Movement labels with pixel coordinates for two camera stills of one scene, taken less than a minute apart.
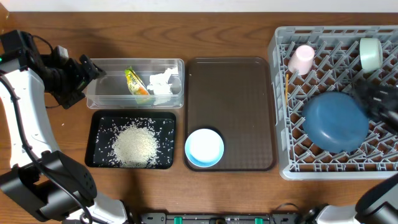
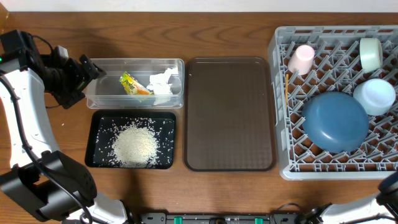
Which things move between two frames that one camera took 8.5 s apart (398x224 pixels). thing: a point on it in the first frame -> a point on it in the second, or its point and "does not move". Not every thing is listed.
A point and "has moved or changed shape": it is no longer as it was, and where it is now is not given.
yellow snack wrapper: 135,86 has moved or changed shape
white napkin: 159,83 does not move
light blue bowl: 204,147 has moved or changed shape
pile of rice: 135,147 does not move
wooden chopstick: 286,85 does not move
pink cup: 301,60 does not move
